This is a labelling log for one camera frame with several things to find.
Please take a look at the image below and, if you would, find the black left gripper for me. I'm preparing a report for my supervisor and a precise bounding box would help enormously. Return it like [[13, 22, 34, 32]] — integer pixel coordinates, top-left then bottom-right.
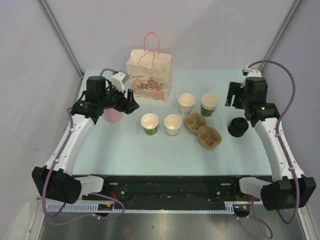
[[99, 81, 139, 115]]

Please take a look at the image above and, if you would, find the black cup lid stack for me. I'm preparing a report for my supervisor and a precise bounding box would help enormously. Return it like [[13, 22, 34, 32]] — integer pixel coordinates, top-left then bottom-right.
[[227, 117, 249, 138]]

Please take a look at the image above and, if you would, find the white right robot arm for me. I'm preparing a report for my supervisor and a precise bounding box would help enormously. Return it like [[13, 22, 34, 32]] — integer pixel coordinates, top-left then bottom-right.
[[225, 76, 316, 211]]

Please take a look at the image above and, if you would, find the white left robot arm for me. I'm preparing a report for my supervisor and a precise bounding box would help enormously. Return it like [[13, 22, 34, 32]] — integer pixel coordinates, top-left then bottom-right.
[[31, 71, 139, 204]]

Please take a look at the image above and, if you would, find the printed paper takeout bag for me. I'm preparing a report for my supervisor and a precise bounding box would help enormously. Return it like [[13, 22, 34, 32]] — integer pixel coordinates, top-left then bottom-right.
[[125, 32, 172, 104]]

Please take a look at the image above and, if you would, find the pink straw holder cup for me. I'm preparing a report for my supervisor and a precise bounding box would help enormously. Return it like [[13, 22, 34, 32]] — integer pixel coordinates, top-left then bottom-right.
[[103, 108, 123, 123]]

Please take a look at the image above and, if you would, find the green paper cup stack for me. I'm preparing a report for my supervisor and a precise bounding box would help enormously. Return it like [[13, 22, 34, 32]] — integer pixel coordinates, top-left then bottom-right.
[[200, 93, 219, 117]]

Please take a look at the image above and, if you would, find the white paper cup stack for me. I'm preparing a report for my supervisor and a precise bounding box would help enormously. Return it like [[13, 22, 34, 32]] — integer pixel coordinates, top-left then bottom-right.
[[178, 93, 196, 115]]

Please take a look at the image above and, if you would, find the brown pulp cup carrier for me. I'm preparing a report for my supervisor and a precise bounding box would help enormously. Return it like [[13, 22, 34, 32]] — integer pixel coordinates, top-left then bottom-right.
[[183, 112, 222, 149]]

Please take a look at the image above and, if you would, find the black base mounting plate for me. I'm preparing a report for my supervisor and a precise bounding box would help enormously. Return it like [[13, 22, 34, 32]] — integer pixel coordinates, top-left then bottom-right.
[[74, 174, 263, 210]]

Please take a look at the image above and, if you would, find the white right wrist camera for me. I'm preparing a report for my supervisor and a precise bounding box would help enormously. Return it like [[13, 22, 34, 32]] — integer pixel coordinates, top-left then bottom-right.
[[242, 66, 262, 78]]

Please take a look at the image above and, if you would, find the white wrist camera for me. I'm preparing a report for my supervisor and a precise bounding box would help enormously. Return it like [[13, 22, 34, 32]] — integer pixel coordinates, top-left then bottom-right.
[[111, 71, 129, 92], [242, 66, 262, 78]]

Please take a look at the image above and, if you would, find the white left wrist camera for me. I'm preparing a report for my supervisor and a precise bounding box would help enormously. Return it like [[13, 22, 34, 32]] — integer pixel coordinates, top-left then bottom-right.
[[111, 71, 129, 92]]

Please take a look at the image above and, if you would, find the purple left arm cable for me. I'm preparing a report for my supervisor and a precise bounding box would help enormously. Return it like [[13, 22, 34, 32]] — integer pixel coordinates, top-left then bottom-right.
[[41, 67, 126, 226]]

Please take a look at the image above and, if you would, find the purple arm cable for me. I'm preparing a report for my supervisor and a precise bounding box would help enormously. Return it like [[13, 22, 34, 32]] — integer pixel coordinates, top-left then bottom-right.
[[41, 67, 126, 226], [247, 59, 301, 238]]

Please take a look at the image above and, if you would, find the white slotted cable duct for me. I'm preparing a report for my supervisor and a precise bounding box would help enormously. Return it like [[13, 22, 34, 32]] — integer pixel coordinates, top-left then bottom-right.
[[46, 202, 234, 215]]

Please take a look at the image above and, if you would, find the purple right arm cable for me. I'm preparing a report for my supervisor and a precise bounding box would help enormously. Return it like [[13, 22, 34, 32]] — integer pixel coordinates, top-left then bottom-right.
[[247, 59, 301, 238]]

